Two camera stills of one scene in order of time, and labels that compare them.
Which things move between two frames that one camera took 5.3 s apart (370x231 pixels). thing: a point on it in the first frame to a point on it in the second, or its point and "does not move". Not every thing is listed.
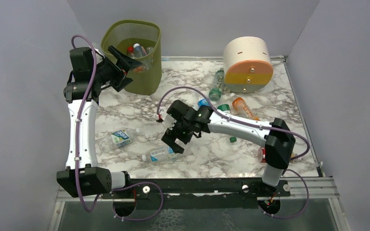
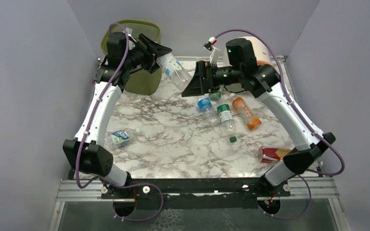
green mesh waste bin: (140, 41) does not move
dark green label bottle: (119, 138) does not move
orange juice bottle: (239, 107) does not move
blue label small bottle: (169, 121) to (212, 41)
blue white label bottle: (163, 154) to (174, 70)
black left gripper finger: (124, 63) to (155, 48)
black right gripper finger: (168, 137) to (202, 83)
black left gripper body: (116, 72) to (150, 53)
